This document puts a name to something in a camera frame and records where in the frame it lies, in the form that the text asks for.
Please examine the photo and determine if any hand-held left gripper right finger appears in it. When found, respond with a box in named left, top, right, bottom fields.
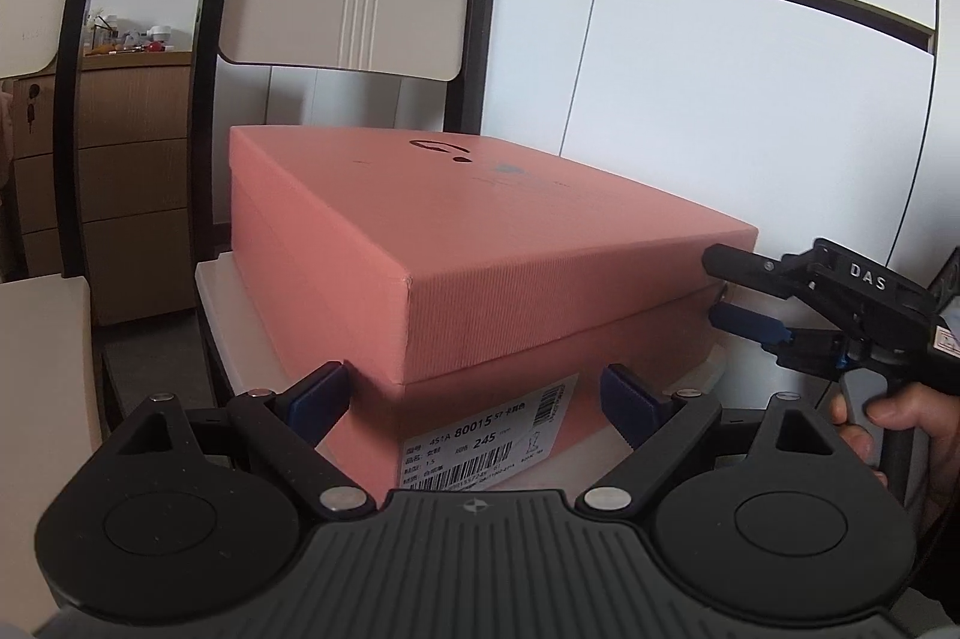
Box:
left=575, top=363, right=850, bottom=524

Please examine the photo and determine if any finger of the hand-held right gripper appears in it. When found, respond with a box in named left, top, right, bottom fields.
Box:
left=702, top=243, right=809, bottom=304
left=708, top=302, right=847, bottom=379

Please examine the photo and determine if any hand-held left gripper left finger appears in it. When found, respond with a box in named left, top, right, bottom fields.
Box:
left=109, top=361, right=378, bottom=522

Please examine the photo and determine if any pink shoe box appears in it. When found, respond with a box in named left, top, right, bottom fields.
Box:
left=322, top=298, right=727, bottom=496

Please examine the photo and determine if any pink shoe box lid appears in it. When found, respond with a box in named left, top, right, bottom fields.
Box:
left=228, top=124, right=760, bottom=386

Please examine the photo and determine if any person's right hand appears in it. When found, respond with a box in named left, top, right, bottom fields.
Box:
left=829, top=382, right=960, bottom=490

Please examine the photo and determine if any wooden drawer cabinet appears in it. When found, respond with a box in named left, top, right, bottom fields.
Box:
left=0, top=49, right=220, bottom=326

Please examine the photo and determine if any cluster of small bottles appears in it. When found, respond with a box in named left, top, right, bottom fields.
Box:
left=85, top=11, right=148, bottom=57

